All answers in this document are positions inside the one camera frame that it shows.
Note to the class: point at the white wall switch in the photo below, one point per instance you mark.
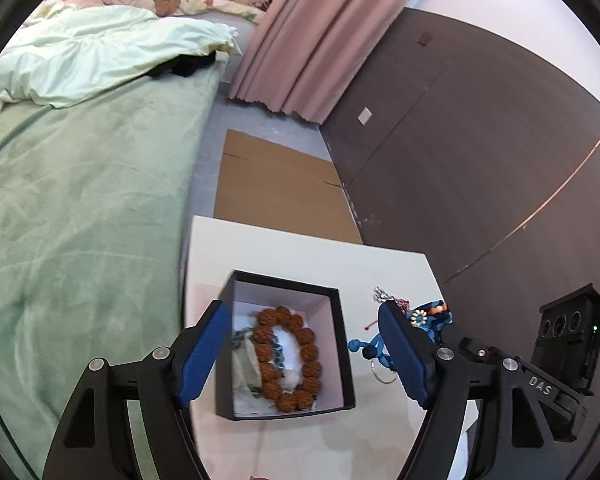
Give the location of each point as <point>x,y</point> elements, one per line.
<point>365,116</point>

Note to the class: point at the cream fabric pouch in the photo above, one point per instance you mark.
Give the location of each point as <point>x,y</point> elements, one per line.
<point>242,370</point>

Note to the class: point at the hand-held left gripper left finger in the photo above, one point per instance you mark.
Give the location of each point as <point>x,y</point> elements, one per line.
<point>205,355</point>

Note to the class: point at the black cloth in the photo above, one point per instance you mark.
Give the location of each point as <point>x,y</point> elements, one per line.
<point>185,66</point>

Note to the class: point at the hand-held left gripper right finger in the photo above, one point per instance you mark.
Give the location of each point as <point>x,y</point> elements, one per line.
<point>405,355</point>

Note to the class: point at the bear print quilt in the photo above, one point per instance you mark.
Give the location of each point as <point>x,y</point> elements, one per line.
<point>200,2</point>

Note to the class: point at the light green duvet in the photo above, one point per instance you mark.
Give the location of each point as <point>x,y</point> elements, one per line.
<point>90,45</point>

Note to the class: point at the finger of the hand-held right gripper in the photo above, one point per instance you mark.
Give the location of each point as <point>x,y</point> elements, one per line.
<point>467,342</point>

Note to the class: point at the bed with green sheet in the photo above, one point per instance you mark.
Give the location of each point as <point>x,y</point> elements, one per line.
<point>80,210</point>

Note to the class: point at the black jewelry box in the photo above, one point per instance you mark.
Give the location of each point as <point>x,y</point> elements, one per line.
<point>342,350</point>

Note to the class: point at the flat brown cardboard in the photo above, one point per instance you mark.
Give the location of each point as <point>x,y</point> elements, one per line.
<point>280,195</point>

